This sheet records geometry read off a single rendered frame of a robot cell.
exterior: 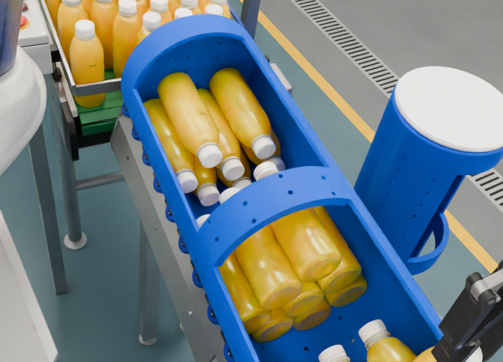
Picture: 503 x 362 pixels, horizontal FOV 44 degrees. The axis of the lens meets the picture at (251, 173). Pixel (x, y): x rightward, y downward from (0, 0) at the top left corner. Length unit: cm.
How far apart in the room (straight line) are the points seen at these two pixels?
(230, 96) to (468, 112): 57
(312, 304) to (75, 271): 138
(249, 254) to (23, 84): 39
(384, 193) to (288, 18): 211
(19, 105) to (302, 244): 43
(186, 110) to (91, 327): 118
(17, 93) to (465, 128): 93
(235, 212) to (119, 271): 139
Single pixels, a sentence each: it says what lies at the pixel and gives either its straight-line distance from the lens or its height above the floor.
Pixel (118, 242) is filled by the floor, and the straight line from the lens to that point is 231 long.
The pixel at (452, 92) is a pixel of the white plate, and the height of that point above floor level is 104.
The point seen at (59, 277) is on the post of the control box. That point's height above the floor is 10.
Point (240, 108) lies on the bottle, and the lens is 113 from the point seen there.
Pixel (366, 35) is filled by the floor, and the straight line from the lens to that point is 351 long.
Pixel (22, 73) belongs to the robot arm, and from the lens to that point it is 87.
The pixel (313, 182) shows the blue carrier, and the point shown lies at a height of 123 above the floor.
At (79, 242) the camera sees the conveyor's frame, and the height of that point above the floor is 1.
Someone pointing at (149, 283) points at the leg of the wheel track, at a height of 38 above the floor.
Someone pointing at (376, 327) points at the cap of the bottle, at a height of 112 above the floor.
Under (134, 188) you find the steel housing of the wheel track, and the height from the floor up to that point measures 86.
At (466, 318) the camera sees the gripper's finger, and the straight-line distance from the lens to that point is 57.
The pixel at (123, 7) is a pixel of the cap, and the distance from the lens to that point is 142.
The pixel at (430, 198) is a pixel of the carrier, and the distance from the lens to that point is 147.
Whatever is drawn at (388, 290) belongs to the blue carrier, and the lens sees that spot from 102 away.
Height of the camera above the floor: 188
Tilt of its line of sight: 47 degrees down
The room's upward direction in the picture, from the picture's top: 12 degrees clockwise
